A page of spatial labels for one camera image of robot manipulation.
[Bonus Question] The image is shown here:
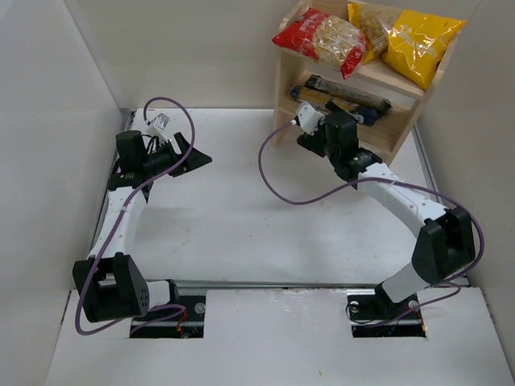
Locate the blue spaghetti packet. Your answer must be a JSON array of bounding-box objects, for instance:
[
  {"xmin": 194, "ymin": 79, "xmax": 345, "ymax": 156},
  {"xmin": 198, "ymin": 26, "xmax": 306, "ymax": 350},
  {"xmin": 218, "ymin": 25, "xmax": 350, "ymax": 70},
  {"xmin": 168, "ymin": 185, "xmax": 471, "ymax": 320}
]
[
  {"xmin": 304, "ymin": 75, "xmax": 392, "ymax": 115},
  {"xmin": 290, "ymin": 85, "xmax": 379, "ymax": 126}
]

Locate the wooden two-tier shelf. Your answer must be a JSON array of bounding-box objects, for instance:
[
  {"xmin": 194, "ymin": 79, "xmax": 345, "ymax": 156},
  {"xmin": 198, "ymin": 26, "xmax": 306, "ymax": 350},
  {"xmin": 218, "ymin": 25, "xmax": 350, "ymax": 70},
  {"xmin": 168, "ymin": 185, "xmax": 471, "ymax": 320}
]
[{"xmin": 271, "ymin": 0, "xmax": 468, "ymax": 166}]

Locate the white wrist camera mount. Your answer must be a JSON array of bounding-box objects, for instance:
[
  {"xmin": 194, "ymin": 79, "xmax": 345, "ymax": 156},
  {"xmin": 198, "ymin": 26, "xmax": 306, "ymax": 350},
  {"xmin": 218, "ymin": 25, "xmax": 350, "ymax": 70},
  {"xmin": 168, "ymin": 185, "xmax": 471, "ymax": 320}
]
[
  {"xmin": 146, "ymin": 113, "xmax": 170, "ymax": 142},
  {"xmin": 294, "ymin": 101, "xmax": 324, "ymax": 135}
]

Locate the red clear pasta bag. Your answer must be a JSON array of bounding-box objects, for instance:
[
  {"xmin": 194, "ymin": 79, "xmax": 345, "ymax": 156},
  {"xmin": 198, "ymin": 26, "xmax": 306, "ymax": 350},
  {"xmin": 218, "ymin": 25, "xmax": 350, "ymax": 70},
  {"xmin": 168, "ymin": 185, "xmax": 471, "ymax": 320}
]
[{"xmin": 272, "ymin": 7, "xmax": 366, "ymax": 79}]

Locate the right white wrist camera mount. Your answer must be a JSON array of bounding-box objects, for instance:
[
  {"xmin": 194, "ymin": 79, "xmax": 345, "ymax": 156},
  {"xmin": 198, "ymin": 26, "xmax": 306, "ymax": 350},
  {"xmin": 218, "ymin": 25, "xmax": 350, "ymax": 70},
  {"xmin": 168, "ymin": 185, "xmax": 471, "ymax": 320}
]
[{"xmin": 294, "ymin": 101, "xmax": 324, "ymax": 135}]

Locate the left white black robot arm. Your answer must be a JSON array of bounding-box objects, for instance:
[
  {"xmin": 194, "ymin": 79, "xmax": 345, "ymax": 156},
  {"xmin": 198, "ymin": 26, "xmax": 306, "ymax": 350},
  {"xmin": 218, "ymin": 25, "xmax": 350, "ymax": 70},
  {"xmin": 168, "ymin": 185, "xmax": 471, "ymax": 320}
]
[{"xmin": 72, "ymin": 130, "xmax": 212, "ymax": 322}]

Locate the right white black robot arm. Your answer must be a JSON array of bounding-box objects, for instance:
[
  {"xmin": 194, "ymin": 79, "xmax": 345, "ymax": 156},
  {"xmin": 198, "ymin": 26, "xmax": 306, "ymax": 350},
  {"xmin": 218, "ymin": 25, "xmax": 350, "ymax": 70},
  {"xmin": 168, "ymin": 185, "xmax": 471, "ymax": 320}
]
[{"xmin": 295, "ymin": 105, "xmax": 476, "ymax": 322}]

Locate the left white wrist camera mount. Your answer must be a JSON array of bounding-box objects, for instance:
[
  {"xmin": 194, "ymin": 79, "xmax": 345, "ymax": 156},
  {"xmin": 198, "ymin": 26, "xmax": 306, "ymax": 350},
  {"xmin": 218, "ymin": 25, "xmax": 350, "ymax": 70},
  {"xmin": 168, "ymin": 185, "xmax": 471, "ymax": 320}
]
[{"xmin": 146, "ymin": 113, "xmax": 170, "ymax": 142}]

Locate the solid yellow pasta bag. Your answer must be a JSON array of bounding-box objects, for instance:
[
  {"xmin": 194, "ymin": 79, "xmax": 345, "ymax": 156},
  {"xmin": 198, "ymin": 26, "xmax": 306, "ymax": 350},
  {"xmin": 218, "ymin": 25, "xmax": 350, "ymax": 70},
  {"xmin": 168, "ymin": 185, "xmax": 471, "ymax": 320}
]
[{"xmin": 382, "ymin": 10, "xmax": 466, "ymax": 90}]

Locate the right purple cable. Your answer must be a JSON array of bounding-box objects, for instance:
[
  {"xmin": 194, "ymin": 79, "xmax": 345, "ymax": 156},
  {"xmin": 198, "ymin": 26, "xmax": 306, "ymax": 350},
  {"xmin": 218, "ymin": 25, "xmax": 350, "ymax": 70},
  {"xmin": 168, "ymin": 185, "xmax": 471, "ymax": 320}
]
[{"xmin": 257, "ymin": 120, "xmax": 486, "ymax": 329}]

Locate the purple cable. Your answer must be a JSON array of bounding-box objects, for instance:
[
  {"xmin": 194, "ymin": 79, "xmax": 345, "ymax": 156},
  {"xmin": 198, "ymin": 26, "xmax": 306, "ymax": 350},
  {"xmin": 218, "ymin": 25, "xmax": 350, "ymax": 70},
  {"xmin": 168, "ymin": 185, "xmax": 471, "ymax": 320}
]
[
  {"xmin": 73, "ymin": 96, "xmax": 196, "ymax": 335},
  {"xmin": 257, "ymin": 120, "xmax": 486, "ymax": 329}
]

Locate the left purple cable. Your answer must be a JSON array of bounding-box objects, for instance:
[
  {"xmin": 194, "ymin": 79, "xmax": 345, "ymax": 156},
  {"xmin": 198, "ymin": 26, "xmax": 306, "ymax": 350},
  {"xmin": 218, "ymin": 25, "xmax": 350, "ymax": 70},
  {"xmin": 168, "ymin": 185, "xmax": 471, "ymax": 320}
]
[{"xmin": 73, "ymin": 96, "xmax": 196, "ymax": 335}]

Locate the yellow clear fusilli pasta bag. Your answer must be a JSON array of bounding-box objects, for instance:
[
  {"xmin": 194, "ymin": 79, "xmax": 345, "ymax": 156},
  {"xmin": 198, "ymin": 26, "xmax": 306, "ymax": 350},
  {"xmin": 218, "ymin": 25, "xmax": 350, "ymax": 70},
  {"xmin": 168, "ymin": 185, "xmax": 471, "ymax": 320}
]
[{"xmin": 348, "ymin": 3, "xmax": 402, "ymax": 63}]

